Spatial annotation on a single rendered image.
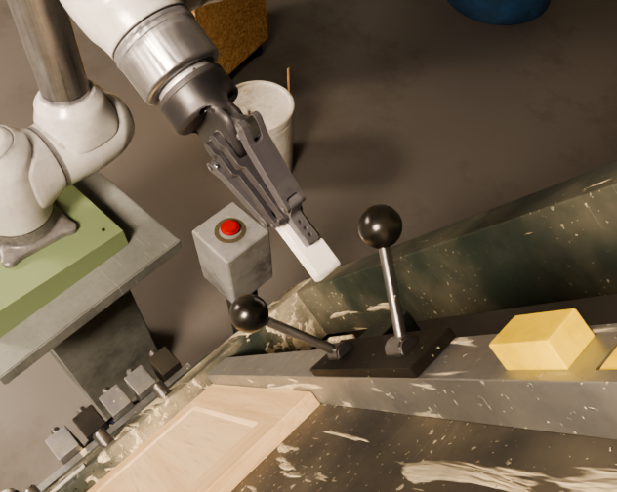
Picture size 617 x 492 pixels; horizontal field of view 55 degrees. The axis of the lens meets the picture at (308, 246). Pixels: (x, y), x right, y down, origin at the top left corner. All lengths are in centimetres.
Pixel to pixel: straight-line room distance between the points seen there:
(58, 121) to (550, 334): 118
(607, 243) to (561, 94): 268
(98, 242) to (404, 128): 177
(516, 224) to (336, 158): 209
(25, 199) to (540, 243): 106
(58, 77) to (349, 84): 197
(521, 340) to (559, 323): 2
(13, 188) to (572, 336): 118
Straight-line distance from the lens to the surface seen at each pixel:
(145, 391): 132
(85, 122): 139
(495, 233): 69
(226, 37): 291
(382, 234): 49
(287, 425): 68
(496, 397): 41
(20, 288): 146
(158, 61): 59
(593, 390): 34
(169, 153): 280
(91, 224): 153
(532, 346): 36
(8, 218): 143
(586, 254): 64
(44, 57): 132
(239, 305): 57
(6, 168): 135
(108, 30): 62
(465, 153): 282
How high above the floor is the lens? 194
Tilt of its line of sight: 54 degrees down
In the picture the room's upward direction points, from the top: straight up
